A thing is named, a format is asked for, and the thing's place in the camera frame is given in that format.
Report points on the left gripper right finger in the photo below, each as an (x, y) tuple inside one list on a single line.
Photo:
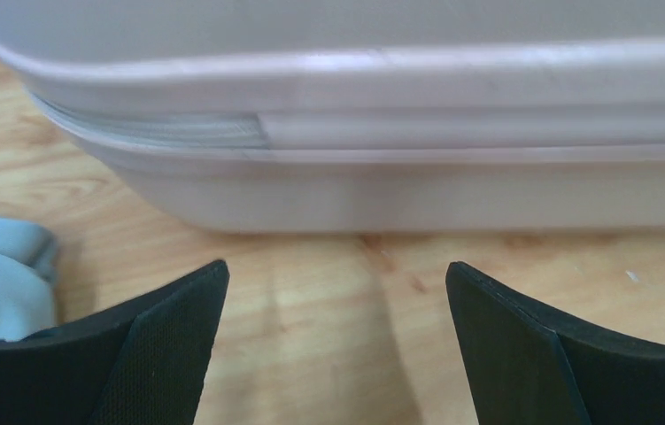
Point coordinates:
[(530, 363)]

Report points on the pink suitcase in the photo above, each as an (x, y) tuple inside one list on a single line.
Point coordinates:
[(360, 116)]

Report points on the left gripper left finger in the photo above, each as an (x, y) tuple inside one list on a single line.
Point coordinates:
[(142, 361)]

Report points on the grey cloth garment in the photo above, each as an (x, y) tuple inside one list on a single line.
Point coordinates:
[(28, 277)]

